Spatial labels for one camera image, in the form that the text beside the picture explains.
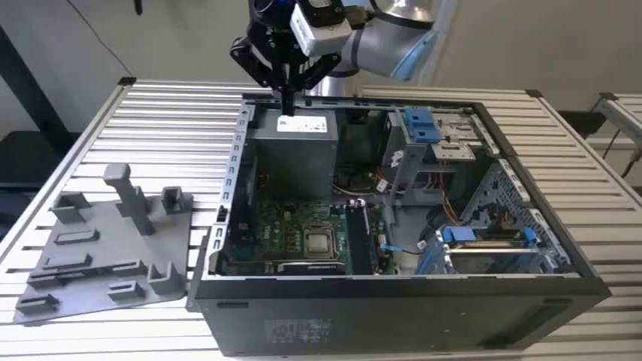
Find hard disk in blue carrier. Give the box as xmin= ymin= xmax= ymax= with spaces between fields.
xmin=418 ymin=225 xmax=547 ymax=275

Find black wire with label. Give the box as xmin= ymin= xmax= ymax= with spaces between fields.
xmin=379 ymin=240 xmax=433 ymax=257

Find black open PC case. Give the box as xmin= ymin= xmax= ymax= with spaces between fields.
xmin=184 ymin=92 xmax=613 ymax=358

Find grey metal disk bay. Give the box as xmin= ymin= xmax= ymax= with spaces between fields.
xmin=381 ymin=107 xmax=503 ymax=206

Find black box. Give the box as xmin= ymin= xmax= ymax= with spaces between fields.
xmin=555 ymin=110 xmax=606 ymax=141

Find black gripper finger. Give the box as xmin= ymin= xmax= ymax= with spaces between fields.
xmin=228 ymin=35 xmax=291 ymax=116
xmin=289 ymin=53 xmax=345 ymax=116

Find grey plastic parts rack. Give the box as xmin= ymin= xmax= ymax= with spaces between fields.
xmin=12 ymin=163 xmax=196 ymax=326

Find blue drive latch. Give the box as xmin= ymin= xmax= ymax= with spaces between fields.
xmin=403 ymin=107 xmax=441 ymax=144

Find aluminium side table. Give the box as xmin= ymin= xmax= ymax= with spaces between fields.
xmin=584 ymin=92 xmax=642 ymax=151

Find orange wire bundle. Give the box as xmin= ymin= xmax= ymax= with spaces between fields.
xmin=434 ymin=159 xmax=458 ymax=229

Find green motherboard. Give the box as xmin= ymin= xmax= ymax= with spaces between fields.
xmin=228 ymin=199 xmax=398 ymax=278

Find thin black wall cable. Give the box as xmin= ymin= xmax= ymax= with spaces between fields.
xmin=75 ymin=0 xmax=136 ymax=80

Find grey power supply unit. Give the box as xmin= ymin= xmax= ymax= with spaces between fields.
xmin=249 ymin=108 xmax=341 ymax=200

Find black graphics card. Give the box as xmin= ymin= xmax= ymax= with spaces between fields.
xmin=277 ymin=261 xmax=349 ymax=276

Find silver CPU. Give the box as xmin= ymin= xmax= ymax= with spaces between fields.
xmin=306 ymin=232 xmax=335 ymax=259

